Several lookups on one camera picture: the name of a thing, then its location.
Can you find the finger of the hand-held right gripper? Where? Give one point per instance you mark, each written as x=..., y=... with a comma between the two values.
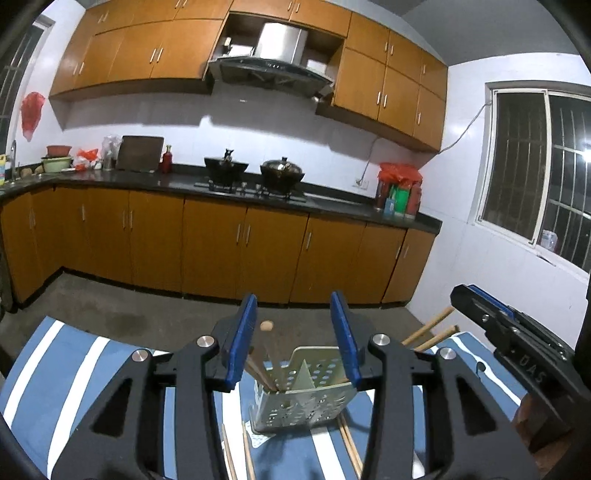
x=485, y=317

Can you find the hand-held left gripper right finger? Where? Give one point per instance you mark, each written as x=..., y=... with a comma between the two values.
x=344, y=341

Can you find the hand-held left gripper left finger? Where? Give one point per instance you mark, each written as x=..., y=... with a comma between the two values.
x=240, y=341

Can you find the wooden chopstick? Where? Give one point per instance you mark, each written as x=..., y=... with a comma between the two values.
x=248, y=450
x=347, y=438
x=429, y=325
x=256, y=371
x=229, y=450
x=436, y=339
x=354, y=450
x=270, y=355

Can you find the green perforated chopstick holder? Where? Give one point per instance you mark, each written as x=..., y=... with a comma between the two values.
x=300, y=397

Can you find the wooden base cabinets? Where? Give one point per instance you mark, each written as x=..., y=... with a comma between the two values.
x=207, y=249

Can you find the clear bottle on windowsill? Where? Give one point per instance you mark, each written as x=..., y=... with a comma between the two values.
x=548, y=241

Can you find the tall red bottle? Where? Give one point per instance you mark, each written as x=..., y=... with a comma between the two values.
x=414, y=201
x=381, y=196

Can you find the small blue box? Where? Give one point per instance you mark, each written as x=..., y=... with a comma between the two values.
x=390, y=206

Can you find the green bottle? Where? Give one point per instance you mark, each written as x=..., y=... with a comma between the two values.
x=401, y=201

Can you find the black gas stove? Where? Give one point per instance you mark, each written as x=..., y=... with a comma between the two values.
x=251, y=191

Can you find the large barred window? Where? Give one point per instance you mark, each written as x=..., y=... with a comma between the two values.
x=531, y=166

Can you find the red bag over bottles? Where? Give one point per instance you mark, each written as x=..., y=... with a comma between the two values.
x=399, y=173

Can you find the black pot with lid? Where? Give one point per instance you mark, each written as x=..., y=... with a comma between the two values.
x=281, y=174

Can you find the black wok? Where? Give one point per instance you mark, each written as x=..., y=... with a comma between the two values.
x=226, y=168

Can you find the black kitchen countertop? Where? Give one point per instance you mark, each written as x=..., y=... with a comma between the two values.
x=152, y=181

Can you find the blue white striped tablecloth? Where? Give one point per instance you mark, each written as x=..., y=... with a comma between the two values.
x=55, y=378

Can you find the small red bottle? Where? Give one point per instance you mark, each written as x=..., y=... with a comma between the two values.
x=166, y=161

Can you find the dark cutting board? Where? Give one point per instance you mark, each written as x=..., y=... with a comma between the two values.
x=140, y=154

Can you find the clear plastic jar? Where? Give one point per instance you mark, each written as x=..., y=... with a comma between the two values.
x=111, y=152

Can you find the red crumpled plastic bag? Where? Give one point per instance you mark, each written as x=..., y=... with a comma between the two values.
x=87, y=158

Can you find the green basin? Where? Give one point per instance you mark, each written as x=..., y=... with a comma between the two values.
x=57, y=164

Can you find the brown bowl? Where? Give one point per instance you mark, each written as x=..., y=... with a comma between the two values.
x=59, y=151

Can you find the steel range hood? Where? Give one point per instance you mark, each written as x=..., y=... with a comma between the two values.
x=277, y=64

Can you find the metal faucet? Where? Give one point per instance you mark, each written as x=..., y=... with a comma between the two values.
x=14, y=159

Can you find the yellow detergent bottle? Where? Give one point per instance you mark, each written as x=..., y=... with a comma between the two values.
x=2, y=170

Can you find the red hanging plastic bag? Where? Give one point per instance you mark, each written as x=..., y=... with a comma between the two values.
x=33, y=113

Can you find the small barred window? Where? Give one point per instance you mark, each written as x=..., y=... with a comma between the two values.
x=18, y=83

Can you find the white wall socket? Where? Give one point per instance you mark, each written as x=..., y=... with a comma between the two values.
x=361, y=183

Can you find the wooden wall cabinets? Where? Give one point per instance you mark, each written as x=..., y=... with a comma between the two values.
x=152, y=50

